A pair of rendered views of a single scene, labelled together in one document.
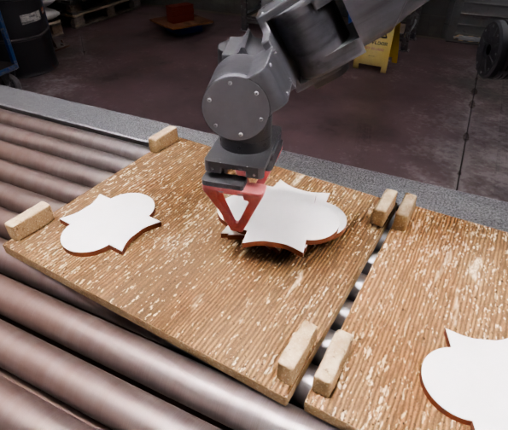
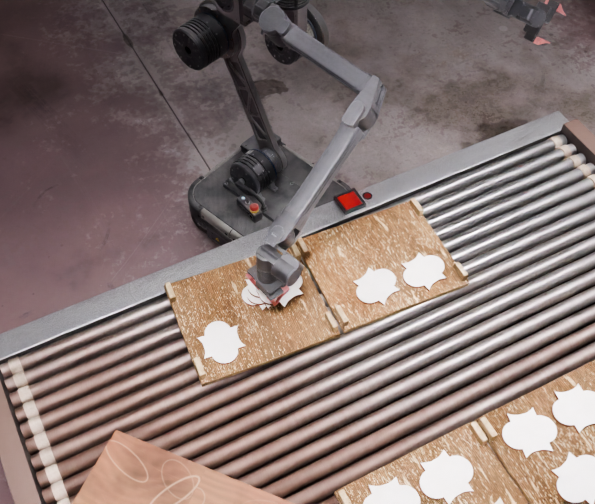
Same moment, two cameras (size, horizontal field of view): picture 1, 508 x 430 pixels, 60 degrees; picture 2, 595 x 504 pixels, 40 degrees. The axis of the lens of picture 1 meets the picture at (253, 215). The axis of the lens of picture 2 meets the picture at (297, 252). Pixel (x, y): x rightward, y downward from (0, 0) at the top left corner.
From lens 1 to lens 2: 1.91 m
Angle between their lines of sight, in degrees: 40
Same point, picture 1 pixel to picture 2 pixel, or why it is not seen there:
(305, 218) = not seen: hidden behind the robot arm
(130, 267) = (254, 347)
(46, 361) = (274, 388)
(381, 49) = not seen: outside the picture
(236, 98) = (294, 275)
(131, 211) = (221, 331)
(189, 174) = (207, 298)
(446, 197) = not seen: hidden behind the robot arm
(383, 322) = (337, 293)
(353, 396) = (352, 319)
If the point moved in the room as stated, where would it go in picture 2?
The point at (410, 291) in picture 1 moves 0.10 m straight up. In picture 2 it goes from (333, 277) to (334, 257)
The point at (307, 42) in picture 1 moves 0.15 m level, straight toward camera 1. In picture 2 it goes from (288, 242) to (331, 274)
